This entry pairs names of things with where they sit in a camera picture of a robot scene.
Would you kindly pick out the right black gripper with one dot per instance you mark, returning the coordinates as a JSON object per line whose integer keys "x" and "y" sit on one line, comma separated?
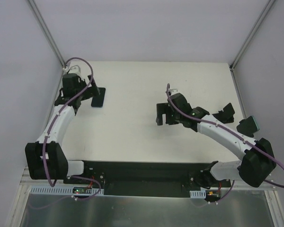
{"x": 167, "y": 113}

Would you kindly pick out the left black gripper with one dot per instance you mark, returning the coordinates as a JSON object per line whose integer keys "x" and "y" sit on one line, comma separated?
{"x": 91, "y": 91}

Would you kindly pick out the black folding phone stand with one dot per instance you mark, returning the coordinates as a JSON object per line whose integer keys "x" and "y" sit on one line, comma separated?
{"x": 226, "y": 115}

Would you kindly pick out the black phone blue edge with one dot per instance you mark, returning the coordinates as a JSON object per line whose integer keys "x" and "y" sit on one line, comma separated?
{"x": 248, "y": 126}

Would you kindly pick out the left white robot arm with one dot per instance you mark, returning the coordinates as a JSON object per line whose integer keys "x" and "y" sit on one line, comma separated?
{"x": 45, "y": 157}

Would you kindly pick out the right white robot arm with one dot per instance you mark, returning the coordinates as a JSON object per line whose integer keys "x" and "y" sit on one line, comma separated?
{"x": 253, "y": 165}

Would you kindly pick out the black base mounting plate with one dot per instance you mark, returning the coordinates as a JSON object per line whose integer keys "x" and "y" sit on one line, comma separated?
{"x": 147, "y": 179}

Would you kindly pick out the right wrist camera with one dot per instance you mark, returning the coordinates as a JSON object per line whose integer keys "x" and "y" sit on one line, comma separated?
{"x": 173, "y": 92}

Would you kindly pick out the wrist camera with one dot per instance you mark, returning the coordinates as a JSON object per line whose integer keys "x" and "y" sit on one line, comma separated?
{"x": 173, "y": 92}
{"x": 75, "y": 69}

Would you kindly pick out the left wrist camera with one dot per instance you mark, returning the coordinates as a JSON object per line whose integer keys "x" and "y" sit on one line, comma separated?
{"x": 75, "y": 69}

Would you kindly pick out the right white cable duct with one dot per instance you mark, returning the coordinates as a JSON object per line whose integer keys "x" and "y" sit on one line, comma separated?
{"x": 200, "y": 194}

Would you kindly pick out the white cable duct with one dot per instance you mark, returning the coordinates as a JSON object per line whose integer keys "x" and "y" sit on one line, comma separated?
{"x": 200, "y": 194}
{"x": 66, "y": 190}

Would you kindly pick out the left aluminium frame post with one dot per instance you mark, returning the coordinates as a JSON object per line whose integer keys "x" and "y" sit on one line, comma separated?
{"x": 46, "y": 31}

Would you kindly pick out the aluminium frame post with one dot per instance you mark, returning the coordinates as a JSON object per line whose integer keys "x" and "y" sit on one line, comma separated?
{"x": 252, "y": 33}
{"x": 46, "y": 31}

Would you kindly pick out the left white cable duct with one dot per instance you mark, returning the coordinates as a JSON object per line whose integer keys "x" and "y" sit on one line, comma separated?
{"x": 66, "y": 190}

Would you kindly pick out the right aluminium frame post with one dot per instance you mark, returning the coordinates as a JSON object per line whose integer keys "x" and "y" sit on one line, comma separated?
{"x": 252, "y": 33}

